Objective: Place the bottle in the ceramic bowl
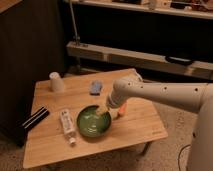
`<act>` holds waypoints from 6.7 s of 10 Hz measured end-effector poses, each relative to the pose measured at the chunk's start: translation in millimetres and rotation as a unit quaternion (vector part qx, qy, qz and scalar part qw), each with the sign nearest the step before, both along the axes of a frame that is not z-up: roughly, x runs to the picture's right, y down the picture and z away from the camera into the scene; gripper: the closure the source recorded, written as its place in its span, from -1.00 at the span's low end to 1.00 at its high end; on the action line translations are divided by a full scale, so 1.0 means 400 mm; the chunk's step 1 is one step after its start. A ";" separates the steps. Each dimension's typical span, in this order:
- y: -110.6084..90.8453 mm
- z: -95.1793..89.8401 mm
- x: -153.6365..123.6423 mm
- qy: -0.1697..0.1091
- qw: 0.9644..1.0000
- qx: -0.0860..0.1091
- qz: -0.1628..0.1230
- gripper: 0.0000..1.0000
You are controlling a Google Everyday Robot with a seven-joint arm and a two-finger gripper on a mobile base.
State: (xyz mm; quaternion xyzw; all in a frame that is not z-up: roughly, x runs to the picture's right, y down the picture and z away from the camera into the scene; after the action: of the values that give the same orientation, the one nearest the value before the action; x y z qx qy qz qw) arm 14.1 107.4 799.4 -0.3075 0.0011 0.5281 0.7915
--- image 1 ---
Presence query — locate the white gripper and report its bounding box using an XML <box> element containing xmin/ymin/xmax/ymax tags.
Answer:
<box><xmin>96</xmin><ymin>91</ymin><xmax>120</xmax><ymax>116</ymax></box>

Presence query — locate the clear plastic bottle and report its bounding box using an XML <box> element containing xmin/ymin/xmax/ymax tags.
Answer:
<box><xmin>60</xmin><ymin>109</ymin><xmax>76</xmax><ymax>145</ymax></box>

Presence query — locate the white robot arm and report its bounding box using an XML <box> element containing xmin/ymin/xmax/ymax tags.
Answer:
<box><xmin>97</xmin><ymin>74</ymin><xmax>213</xmax><ymax>171</ymax></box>

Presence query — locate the green ceramic bowl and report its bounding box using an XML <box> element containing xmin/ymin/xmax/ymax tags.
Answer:
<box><xmin>76</xmin><ymin>105</ymin><xmax>111</xmax><ymax>138</ymax></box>

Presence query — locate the orange carrot toy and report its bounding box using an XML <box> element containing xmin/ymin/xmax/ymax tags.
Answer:
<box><xmin>118</xmin><ymin>102</ymin><xmax>127</xmax><ymax>117</ymax></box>

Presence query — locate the wooden folding table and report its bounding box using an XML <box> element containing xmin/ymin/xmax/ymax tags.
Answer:
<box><xmin>23</xmin><ymin>69</ymin><xmax>168</xmax><ymax>169</ymax></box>

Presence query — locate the white upside-down cup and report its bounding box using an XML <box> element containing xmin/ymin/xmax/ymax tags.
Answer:
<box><xmin>49</xmin><ymin>72</ymin><xmax>65</xmax><ymax>92</ymax></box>

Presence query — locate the black striped case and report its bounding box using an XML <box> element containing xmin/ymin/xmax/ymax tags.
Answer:
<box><xmin>22</xmin><ymin>107</ymin><xmax>50</xmax><ymax>131</ymax></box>

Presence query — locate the metal stand pole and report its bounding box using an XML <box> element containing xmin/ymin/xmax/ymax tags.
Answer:
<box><xmin>69</xmin><ymin>0</ymin><xmax>80</xmax><ymax>46</ymax></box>

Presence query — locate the upper wooden shelf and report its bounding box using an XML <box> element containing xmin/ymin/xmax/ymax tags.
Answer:
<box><xmin>64</xmin><ymin>0</ymin><xmax>213</xmax><ymax>20</ymax></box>

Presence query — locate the metal rail shelf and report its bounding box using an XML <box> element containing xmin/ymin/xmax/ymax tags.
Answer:
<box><xmin>66</xmin><ymin>42</ymin><xmax>213</xmax><ymax>80</ymax></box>

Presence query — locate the black floor cable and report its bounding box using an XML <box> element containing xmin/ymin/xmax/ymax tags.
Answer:
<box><xmin>177</xmin><ymin>143</ymin><xmax>192</xmax><ymax>171</ymax></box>

